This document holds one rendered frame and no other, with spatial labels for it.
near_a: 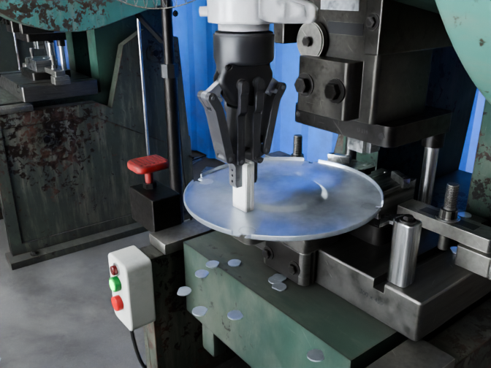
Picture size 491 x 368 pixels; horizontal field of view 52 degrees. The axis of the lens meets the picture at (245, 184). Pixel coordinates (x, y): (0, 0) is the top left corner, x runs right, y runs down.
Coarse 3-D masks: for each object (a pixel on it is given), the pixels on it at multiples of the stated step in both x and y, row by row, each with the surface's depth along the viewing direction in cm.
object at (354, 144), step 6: (348, 138) 83; (348, 144) 84; (354, 144) 81; (360, 144) 80; (366, 144) 80; (372, 144) 80; (354, 150) 82; (360, 150) 81; (366, 150) 81; (372, 150) 80; (378, 150) 82
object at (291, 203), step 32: (288, 160) 87; (320, 160) 86; (192, 192) 76; (224, 192) 75; (256, 192) 74; (288, 192) 73; (320, 192) 73; (352, 192) 74; (224, 224) 66; (256, 224) 65; (288, 224) 65; (320, 224) 65; (352, 224) 65
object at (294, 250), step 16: (240, 240) 64; (256, 240) 63; (304, 240) 73; (320, 240) 75; (336, 240) 77; (272, 256) 80; (288, 256) 77; (304, 256) 74; (288, 272) 78; (304, 272) 75
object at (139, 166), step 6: (144, 156) 99; (150, 156) 99; (156, 156) 99; (132, 162) 95; (138, 162) 95; (144, 162) 95; (150, 162) 95; (156, 162) 95; (162, 162) 95; (168, 162) 96; (132, 168) 94; (138, 168) 93; (144, 168) 93; (150, 168) 94; (156, 168) 95; (162, 168) 95; (144, 174) 94; (150, 174) 97; (150, 180) 97
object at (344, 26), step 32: (320, 0) 73; (352, 0) 68; (320, 32) 72; (352, 32) 69; (320, 64) 71; (352, 64) 68; (384, 64) 68; (416, 64) 72; (320, 96) 73; (352, 96) 70; (384, 96) 70; (416, 96) 75
